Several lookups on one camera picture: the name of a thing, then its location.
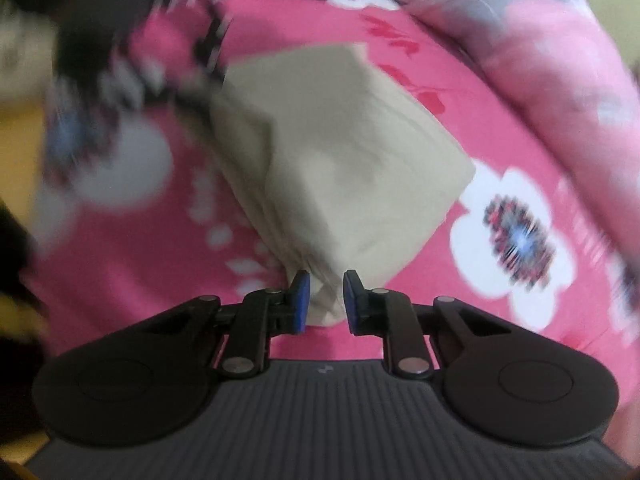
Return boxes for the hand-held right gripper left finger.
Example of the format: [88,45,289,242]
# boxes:
[145,270,312,378]

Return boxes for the pink grey floral quilt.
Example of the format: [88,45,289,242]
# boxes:
[400,0,640,271]

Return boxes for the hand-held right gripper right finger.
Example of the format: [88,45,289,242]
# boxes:
[342,270,511,380]

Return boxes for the pink floral bed blanket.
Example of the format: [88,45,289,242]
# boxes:
[20,0,640,436]

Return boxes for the black white plaid shirt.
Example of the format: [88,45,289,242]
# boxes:
[150,0,236,111]

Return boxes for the beige pants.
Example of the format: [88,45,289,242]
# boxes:
[207,42,477,328]

